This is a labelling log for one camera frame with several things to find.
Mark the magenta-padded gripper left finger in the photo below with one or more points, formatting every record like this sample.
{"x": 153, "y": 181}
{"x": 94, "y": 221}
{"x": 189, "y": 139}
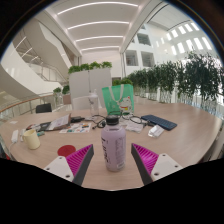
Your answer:
{"x": 56, "y": 166}

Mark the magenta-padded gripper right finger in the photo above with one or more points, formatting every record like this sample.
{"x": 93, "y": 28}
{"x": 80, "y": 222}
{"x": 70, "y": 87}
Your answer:
{"x": 165, "y": 166}

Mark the purple drink bottle black cap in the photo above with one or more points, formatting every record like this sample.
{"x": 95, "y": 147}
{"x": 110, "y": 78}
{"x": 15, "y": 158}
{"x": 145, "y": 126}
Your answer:
{"x": 114, "y": 146}

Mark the flat round red coaster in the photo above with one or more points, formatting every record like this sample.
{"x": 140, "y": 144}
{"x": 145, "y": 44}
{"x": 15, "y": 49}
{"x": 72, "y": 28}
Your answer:
{"x": 66, "y": 150}

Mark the white plastic packet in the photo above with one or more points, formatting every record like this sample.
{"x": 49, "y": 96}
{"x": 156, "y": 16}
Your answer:
{"x": 156, "y": 131}

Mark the pale yellow mug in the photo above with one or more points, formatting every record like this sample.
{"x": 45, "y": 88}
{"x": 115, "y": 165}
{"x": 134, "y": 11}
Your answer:
{"x": 31, "y": 139}

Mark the dark blue flat keyboard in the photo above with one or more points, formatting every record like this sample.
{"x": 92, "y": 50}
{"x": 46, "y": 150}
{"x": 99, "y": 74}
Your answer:
{"x": 159, "y": 122}

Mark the printed booklet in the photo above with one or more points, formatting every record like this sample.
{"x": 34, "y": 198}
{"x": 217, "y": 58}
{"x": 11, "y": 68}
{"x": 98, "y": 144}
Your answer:
{"x": 60, "y": 122}

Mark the white power strip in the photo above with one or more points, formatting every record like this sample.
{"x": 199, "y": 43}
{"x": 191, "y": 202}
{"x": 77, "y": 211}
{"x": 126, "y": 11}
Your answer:
{"x": 14, "y": 136}

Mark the black chair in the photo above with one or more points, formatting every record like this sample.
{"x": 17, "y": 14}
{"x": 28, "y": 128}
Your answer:
{"x": 43, "y": 108}

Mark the white sheet of paper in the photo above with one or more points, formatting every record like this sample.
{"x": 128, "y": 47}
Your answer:
{"x": 13, "y": 122}

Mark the clear shaker bottle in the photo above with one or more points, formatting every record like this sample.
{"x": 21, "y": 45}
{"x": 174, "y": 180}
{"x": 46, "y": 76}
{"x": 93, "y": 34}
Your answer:
{"x": 94, "y": 105}

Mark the small potted plants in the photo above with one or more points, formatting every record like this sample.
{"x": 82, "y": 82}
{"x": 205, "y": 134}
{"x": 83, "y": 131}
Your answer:
{"x": 61, "y": 90}

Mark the green tote bag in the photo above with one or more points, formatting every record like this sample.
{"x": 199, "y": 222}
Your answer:
{"x": 118, "y": 98}

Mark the white cabinet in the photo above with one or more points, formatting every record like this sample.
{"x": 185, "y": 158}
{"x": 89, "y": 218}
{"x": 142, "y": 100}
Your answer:
{"x": 90, "y": 83}

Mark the low green planter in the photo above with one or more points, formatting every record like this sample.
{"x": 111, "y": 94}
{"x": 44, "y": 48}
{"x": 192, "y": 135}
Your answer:
{"x": 123, "y": 81}

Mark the row of hanging green plants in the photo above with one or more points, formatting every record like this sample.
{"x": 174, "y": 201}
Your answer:
{"x": 196, "y": 76}

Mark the green plants atop cabinet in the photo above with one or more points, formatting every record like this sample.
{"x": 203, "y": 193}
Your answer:
{"x": 90, "y": 66}

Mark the ceiling light strips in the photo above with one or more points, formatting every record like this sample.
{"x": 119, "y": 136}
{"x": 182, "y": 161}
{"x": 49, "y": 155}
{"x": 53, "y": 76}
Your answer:
{"x": 98, "y": 24}

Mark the glass balustrade with wooden rail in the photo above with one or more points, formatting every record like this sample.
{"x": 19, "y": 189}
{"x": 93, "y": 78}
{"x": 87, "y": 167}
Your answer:
{"x": 20, "y": 106}

